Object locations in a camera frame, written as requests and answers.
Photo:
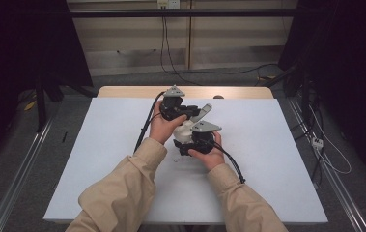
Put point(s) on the white wall outlet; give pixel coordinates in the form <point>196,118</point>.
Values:
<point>168,3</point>

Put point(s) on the black metal stand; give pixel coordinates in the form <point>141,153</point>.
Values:
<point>40,106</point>

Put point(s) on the black curtain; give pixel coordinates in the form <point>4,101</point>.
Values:
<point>348,64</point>
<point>16,48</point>

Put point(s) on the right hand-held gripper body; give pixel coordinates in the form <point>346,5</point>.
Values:
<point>204,126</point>

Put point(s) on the person's left hand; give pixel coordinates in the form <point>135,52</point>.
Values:
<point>161,129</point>

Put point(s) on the wooden table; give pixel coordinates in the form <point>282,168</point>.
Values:
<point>132,92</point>

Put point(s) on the black slanted stand leg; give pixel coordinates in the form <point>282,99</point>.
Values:
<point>282,75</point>

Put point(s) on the clear jar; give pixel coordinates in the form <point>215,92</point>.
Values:
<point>183,132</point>

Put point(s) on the white table cover board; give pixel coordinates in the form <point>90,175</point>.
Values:
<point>267,145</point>

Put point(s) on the white power strip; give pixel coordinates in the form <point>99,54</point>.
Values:
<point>317,142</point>

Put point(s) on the dark round table grommet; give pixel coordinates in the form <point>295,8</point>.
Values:
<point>218,96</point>

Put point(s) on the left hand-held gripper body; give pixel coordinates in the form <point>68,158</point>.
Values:
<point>171,108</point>

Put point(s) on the black horizontal bar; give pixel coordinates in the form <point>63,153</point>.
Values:
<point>183,13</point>

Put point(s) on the person's right hand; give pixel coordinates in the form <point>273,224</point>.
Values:
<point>212,158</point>

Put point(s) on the aluminium rail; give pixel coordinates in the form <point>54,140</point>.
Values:
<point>19,174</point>
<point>338,183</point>

